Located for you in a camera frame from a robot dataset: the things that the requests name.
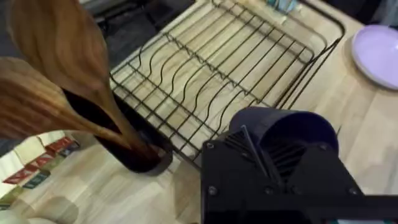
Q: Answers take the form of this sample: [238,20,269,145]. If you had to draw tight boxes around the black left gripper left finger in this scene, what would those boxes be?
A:
[201,125,282,197]

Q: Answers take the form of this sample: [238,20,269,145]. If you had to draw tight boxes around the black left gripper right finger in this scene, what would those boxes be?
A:
[267,142,365,197]

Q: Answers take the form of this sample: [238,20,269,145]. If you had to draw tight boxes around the dark blue cup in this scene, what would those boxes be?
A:
[228,106,340,184]

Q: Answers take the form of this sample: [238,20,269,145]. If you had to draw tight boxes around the black utensil holder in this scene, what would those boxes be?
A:
[62,88,174,175]

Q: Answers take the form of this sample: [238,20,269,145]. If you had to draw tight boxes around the lilac plate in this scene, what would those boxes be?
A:
[351,24,398,91]

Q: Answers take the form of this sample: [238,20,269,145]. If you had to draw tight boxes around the teal and white object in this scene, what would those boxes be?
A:
[266,0,302,15]

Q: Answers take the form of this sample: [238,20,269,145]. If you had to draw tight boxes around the wide wooden spatula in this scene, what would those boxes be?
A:
[5,0,153,158]

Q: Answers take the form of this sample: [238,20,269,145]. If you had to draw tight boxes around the wooden spoon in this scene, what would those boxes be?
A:
[0,57,133,151]

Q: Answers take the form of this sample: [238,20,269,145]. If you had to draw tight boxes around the black wire dish rack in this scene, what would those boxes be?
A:
[108,0,346,171]

